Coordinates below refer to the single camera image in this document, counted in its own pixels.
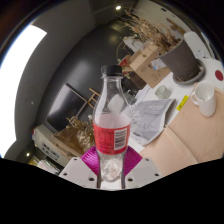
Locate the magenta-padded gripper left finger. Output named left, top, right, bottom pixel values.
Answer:
left=59, top=145, right=102, bottom=190

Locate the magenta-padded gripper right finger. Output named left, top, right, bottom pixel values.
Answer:
left=120, top=145, right=163, bottom=190

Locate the clear red-labelled drink bottle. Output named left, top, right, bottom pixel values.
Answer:
left=92, top=64, right=133, bottom=184

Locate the beige wooden drawing board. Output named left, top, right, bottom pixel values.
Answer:
left=165, top=83, right=224, bottom=164
left=139, top=124, right=198, bottom=178

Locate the golden brown sculpture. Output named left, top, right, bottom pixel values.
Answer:
left=53, top=116, right=98, bottom=158

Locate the white cabinet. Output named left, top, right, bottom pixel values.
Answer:
left=32, top=124, right=73, bottom=168

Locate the folded grey newspaper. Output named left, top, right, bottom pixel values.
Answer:
left=129, top=98, right=178, bottom=148

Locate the wooden easel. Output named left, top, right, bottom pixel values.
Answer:
left=87, top=87, right=101, bottom=109

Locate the yellow tag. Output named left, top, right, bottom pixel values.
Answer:
left=175, top=94, right=190, bottom=112

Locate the small glass jar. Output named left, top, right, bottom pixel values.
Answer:
left=154, top=84, right=171, bottom=100

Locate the white ceramic mug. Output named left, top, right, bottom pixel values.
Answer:
left=190, top=80, right=217, bottom=118

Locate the brown cardboard box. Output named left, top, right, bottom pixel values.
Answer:
left=128, top=44, right=172, bottom=89

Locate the long ceiling light panel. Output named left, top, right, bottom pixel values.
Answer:
left=0, top=24, right=48, bottom=158

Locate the grey plant saucer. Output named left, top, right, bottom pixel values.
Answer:
left=172, top=58, right=206, bottom=86

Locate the red box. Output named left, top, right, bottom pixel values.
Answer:
left=118, top=56, right=132, bottom=73

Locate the grey pot with dried plant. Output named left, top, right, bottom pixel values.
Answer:
left=123, top=9, right=205, bottom=83

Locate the flat round red coaster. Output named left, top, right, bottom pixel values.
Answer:
left=214, top=69, right=224, bottom=82

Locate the white plastic chair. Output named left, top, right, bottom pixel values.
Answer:
left=183, top=31, right=209, bottom=59

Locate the black wall screen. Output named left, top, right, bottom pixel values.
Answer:
left=45, top=83, right=88, bottom=133

